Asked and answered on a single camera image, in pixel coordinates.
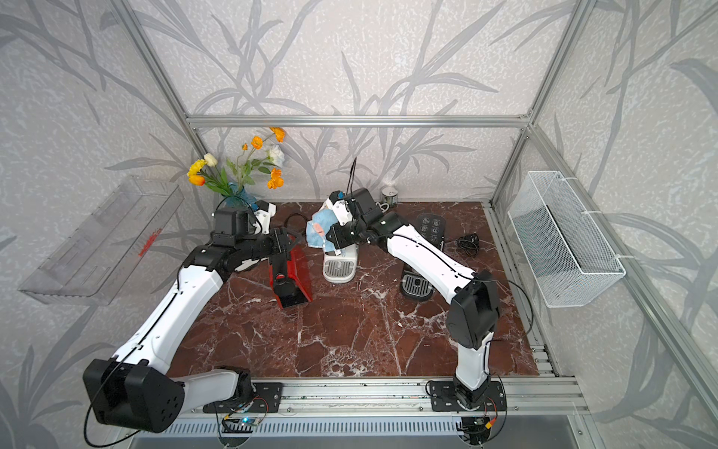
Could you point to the aluminium front rail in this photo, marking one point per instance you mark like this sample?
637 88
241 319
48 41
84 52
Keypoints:
416 396

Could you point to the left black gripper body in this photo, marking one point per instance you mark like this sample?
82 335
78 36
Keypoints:
260 245

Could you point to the blue glass vase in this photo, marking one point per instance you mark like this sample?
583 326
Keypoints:
240 199

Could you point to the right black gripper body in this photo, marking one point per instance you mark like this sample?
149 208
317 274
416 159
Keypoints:
345 235

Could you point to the orange yellow artificial flowers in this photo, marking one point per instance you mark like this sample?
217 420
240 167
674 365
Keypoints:
261 155

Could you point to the white wire mesh basket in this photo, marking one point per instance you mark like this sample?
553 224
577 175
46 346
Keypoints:
570 258

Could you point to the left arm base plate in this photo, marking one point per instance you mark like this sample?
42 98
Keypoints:
263 397

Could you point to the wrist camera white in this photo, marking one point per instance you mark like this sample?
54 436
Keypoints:
358 205
244 221

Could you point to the blue pink patterned cloth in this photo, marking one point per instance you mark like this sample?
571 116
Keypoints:
317 229

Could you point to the red coffee machine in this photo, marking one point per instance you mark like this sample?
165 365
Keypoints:
290 276

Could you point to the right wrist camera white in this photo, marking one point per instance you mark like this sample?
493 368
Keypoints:
358 205

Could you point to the white coffee machine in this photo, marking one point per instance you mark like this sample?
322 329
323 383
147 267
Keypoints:
340 267

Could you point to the tin can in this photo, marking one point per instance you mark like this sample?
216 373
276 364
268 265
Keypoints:
389 195

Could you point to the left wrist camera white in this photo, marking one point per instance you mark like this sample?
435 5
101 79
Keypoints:
244 221

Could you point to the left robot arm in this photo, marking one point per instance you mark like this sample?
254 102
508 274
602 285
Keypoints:
132 388

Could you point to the clear plastic wall shelf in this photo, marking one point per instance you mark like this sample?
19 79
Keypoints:
92 265

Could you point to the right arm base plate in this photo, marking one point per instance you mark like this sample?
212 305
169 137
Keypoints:
450 396

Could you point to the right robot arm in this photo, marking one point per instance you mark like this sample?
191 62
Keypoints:
472 296

